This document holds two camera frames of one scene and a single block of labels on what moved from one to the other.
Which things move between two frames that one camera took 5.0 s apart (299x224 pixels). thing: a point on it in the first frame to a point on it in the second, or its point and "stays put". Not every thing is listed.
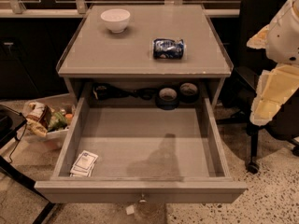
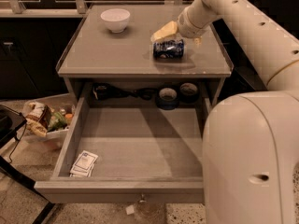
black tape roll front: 167,98 stays put
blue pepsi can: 166,49 stays put
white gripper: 284,37 to 191,27
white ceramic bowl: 117,19 stays put
